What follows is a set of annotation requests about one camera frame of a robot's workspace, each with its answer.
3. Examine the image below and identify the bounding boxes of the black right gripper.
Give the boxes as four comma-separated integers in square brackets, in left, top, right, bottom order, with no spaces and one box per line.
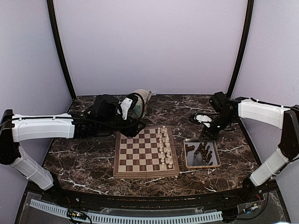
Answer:
[199,112,235,141]

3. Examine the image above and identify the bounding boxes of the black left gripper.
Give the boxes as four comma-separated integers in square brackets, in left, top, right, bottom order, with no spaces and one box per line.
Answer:
[98,114,146,137]

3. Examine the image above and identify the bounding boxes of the metal tray with wooden rim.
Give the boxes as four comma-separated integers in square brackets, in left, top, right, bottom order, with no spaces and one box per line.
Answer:
[184,139,221,169]

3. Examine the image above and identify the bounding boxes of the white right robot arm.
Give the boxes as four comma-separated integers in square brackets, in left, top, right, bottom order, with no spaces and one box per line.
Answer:
[191,92,299,203]

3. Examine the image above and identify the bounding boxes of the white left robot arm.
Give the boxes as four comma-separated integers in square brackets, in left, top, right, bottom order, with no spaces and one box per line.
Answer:
[0,92,145,203]

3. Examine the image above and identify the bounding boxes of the wooden chess board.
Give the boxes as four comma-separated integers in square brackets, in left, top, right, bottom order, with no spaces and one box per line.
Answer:
[114,126,180,179]

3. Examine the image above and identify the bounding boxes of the white chess king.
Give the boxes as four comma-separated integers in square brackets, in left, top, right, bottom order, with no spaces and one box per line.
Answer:
[165,136,170,148]

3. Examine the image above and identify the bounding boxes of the white chess queen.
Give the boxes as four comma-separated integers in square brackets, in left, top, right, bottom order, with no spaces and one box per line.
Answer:
[166,147,171,157]

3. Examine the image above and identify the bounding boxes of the coral painted ceramic mug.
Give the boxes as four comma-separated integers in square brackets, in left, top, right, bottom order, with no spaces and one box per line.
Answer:
[134,89,152,117]

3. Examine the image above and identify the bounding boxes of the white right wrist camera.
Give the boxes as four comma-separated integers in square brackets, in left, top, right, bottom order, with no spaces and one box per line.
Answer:
[189,114,212,124]

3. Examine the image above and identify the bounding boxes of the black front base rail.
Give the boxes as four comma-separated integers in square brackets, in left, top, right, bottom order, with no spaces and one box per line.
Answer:
[78,193,237,209]

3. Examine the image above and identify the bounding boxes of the white slotted cable duct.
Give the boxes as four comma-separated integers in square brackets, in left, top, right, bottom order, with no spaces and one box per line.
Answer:
[29,199,223,224]

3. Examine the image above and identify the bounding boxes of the black right corner post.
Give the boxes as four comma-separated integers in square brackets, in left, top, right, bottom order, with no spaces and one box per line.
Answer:
[226,0,255,98]

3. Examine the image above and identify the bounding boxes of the black corner post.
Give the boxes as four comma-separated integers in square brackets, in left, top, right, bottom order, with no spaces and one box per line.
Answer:
[226,0,255,98]
[46,0,77,100]

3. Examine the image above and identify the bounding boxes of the black left corner post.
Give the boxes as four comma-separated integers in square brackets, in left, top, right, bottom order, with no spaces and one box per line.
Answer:
[46,0,77,100]

